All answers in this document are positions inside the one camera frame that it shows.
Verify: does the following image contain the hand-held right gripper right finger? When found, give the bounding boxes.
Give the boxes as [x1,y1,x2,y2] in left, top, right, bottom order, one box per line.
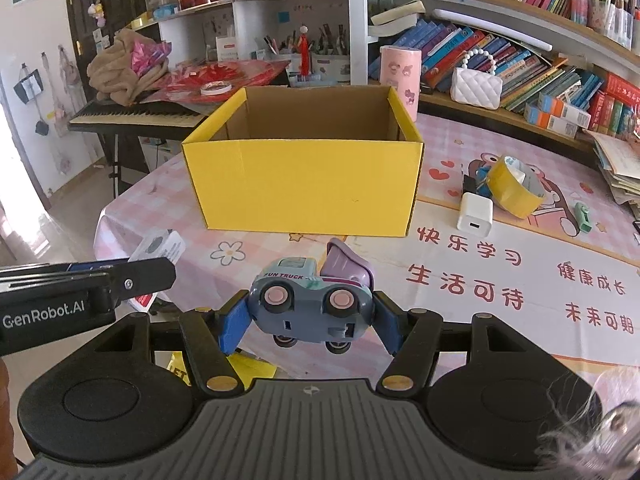
[372,291,526,396]

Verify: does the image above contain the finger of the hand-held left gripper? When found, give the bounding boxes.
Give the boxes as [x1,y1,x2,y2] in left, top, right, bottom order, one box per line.
[107,257,177,307]

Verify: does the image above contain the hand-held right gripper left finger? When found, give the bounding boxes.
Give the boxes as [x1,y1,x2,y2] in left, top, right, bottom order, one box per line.
[92,296,252,396]

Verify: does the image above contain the white printed card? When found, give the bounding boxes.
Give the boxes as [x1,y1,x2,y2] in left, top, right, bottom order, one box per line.
[127,230,186,309]

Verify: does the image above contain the grey toy truck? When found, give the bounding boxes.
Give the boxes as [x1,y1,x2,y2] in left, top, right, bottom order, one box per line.
[248,240,375,356]

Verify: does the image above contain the yellow cardboard box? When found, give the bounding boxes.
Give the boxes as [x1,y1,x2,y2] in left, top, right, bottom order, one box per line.
[181,86,425,238]

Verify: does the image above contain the yellow tape roll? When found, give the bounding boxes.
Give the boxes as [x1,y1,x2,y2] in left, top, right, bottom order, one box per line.
[486,156,546,220]

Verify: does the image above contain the yellow paper sheet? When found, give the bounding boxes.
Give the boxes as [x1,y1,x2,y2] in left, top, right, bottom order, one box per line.
[167,350,279,387]

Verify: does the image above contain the black keyboard stand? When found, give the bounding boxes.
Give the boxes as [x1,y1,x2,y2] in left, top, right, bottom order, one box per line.
[99,132,152,202]

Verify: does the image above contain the pink printed tablecloth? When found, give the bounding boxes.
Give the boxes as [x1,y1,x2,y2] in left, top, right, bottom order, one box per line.
[94,110,640,411]

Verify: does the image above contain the white charger block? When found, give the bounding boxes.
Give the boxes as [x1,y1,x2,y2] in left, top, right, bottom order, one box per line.
[456,191,495,239]

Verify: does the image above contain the black electronic keyboard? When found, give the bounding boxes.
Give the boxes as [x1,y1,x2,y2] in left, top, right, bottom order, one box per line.
[67,96,212,134]

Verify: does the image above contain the white fluffy fur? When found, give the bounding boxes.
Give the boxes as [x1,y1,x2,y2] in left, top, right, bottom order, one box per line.
[536,364,640,480]

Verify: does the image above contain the brown plush blanket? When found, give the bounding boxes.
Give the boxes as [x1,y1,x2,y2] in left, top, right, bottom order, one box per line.
[87,29,167,104]

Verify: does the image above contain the pink foil wrapper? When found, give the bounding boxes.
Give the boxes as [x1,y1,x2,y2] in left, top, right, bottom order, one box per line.
[131,40,174,77]

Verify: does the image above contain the white red label box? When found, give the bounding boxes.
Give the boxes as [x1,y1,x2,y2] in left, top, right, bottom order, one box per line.
[215,35,239,61]

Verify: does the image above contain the white quilted handbag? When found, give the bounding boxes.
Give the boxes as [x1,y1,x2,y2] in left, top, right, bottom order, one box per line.
[450,50,504,111]

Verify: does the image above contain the pink cylinder container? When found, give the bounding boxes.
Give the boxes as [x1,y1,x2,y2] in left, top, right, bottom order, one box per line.
[379,46,424,122]

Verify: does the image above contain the orange and blue boxes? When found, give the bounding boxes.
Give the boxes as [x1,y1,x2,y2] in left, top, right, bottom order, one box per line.
[523,94,592,139]

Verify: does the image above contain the pen holder box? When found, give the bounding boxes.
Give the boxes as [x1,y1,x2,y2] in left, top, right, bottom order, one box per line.
[312,25,352,84]

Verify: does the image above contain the red dress figurine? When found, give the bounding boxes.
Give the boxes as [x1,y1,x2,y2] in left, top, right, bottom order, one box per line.
[295,25,314,82]

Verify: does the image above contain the stack of loose papers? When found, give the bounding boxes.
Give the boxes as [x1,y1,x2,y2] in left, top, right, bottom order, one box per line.
[592,129,640,222]

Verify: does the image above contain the row of slanted books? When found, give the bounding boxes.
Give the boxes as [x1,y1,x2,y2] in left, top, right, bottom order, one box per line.
[367,19,640,137]

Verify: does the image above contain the white bookshelf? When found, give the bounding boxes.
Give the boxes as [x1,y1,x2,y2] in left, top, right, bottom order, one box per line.
[125,0,640,171]

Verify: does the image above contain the thick white book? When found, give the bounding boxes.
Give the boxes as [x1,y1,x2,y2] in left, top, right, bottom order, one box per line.
[369,0,426,39]

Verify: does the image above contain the white rolled paper tube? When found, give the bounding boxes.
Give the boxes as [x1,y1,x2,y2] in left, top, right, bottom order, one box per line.
[432,8,554,53]

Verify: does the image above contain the hanging wall bag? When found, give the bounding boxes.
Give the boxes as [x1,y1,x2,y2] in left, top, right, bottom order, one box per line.
[13,62,44,102]

